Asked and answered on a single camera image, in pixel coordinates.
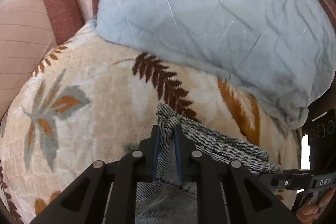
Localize pink cylindrical bolster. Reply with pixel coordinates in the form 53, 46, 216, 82
1, 0, 83, 114

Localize grey denim jeans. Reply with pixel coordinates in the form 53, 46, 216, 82
135, 103, 281, 223

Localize right hand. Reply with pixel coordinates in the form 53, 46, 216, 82
296, 188, 335, 224

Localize leaf pattern bed blanket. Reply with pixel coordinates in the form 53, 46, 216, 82
1, 25, 301, 223

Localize light blue quilted pillow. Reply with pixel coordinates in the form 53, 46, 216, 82
92, 0, 335, 129

